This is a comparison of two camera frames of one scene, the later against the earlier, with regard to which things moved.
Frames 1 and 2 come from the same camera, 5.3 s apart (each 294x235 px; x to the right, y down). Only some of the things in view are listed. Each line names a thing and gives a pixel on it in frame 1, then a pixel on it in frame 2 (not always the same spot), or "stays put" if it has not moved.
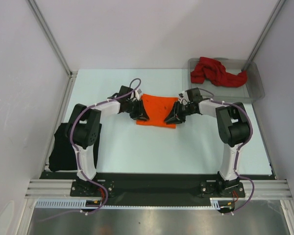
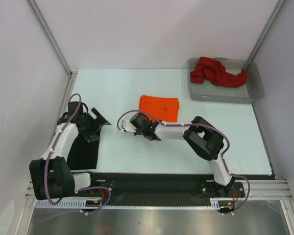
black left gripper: (140, 114) -> (90, 135)
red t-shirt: (214, 72) stays put
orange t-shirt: (157, 107) stays put
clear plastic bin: (251, 91) stays put
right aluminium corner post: (271, 22) stays put
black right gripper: (179, 111) -> (136, 123)
